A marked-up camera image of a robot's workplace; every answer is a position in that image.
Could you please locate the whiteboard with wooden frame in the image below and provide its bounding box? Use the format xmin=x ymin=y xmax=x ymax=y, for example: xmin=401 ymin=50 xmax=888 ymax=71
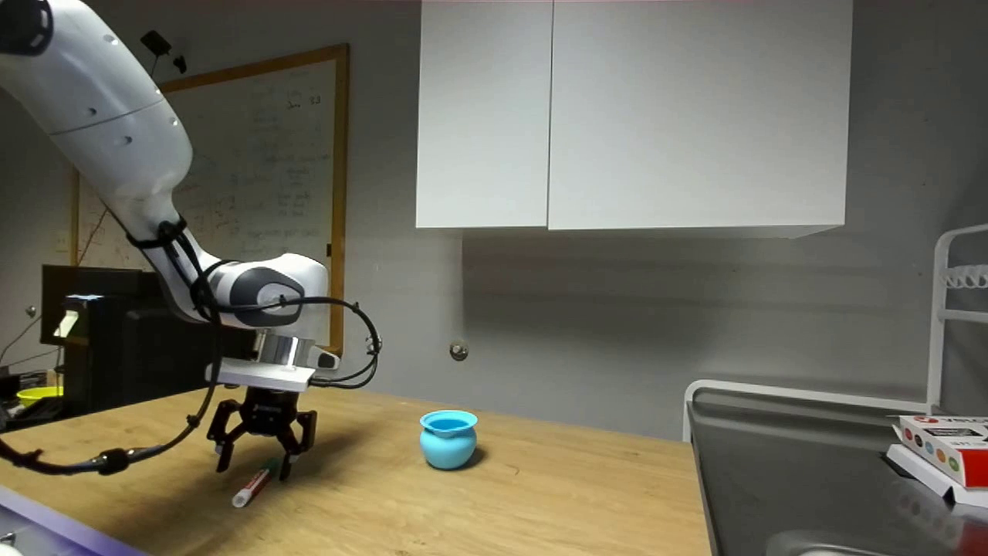
xmin=67 ymin=39 xmax=355 ymax=359

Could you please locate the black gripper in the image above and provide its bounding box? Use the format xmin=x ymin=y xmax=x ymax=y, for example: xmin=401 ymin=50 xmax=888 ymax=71
xmin=203 ymin=385 xmax=322 ymax=484

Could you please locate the thick black cable with connector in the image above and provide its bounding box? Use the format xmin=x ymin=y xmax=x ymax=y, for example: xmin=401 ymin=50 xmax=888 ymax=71
xmin=0 ymin=381 xmax=224 ymax=478

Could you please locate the blue round vessel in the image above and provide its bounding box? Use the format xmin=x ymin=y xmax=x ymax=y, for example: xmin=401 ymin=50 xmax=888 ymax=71
xmin=418 ymin=409 xmax=483 ymax=473

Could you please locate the wide white cabinet door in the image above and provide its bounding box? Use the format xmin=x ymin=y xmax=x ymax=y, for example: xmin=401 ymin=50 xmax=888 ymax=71
xmin=545 ymin=0 xmax=855 ymax=236

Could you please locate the grey tray purple edge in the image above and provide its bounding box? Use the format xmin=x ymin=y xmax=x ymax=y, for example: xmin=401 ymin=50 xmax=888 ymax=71
xmin=0 ymin=481 xmax=148 ymax=556

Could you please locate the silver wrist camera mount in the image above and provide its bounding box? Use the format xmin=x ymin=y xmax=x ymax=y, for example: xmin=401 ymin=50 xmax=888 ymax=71
xmin=207 ymin=335 xmax=344 ymax=395

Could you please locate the thin black cable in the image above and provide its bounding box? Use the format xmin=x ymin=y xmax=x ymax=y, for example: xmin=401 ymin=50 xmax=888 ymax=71
xmin=289 ymin=295 xmax=383 ymax=392

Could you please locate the white wire rack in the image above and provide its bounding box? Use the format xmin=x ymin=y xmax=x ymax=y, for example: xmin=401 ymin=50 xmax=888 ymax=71
xmin=924 ymin=224 xmax=988 ymax=418

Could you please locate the stainless steel sink counter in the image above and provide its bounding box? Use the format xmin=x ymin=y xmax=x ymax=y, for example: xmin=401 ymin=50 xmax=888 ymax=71
xmin=680 ymin=376 xmax=988 ymax=556

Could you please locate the red white printed box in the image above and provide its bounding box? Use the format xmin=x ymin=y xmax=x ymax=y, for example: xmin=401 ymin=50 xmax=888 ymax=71
xmin=882 ymin=412 xmax=988 ymax=509

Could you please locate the yellow flat object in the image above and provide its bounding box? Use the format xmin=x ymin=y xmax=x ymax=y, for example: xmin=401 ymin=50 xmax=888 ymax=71
xmin=13 ymin=381 xmax=67 ymax=409

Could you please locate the narrow white cabinet door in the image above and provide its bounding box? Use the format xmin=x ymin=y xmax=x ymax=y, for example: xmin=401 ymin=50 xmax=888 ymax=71
xmin=415 ymin=0 xmax=555 ymax=232

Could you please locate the black camera on mount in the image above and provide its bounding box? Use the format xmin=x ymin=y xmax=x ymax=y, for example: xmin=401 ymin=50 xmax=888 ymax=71
xmin=140 ymin=28 xmax=192 ymax=77

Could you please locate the black box-shaped equipment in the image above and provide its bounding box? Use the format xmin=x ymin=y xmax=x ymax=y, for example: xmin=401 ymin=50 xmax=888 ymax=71
xmin=41 ymin=262 xmax=256 ymax=412

